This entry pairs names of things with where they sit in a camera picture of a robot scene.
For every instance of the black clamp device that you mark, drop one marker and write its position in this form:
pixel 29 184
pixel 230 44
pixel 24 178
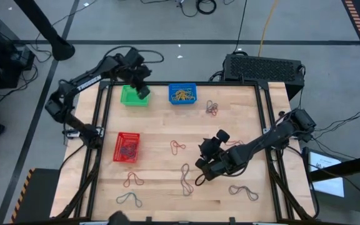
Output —
pixel 119 218

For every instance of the green plastic basket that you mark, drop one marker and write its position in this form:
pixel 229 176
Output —
pixel 127 100

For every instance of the small black knob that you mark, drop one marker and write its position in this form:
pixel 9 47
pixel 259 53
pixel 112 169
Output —
pixel 281 113

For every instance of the black hazard-striped platform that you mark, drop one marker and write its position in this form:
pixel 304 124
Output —
pixel 42 193

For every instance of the red plastic basket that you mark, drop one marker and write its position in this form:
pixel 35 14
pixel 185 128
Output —
pixel 117 150

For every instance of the white screen monitor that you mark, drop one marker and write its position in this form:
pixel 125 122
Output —
pixel 327 175

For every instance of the small rubber bands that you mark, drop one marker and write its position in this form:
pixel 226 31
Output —
pixel 183 98

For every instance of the black beam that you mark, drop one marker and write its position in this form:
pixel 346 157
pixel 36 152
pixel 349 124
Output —
pixel 348 165

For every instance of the yellow rubber band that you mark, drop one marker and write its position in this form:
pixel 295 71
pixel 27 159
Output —
pixel 184 97
pixel 178 97
pixel 187 93
pixel 181 93

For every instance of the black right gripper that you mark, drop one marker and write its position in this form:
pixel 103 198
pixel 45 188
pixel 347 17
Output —
pixel 214 150

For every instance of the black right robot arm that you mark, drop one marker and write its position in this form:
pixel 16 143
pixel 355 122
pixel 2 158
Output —
pixel 261 142

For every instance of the black pole stand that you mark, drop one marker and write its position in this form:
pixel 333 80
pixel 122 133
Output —
pixel 62 50

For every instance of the black table frame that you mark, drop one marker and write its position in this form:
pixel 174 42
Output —
pixel 183 83

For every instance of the blue plastic basket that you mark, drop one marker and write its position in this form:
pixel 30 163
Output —
pixel 171 100

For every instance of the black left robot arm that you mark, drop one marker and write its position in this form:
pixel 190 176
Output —
pixel 83 86

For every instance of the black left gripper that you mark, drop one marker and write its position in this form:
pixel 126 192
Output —
pixel 136 73

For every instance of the black computer case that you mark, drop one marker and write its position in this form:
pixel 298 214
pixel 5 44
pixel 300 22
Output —
pixel 261 70

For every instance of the silver arm base bracket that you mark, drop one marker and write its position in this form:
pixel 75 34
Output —
pixel 266 131
pixel 73 133

